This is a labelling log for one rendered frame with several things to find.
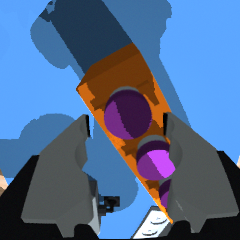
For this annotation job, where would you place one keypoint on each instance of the grey control box with blue and green buttons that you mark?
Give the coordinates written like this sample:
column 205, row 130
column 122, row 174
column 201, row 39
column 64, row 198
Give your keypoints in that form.
column 100, row 210

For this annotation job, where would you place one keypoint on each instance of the blue flat mat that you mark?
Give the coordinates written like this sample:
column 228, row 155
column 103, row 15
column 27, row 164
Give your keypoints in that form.
column 192, row 48

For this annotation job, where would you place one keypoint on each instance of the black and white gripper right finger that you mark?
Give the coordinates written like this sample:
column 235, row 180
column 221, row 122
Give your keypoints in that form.
column 205, row 187

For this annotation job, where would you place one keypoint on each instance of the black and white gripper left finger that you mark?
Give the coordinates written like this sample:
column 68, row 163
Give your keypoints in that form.
column 51, row 193

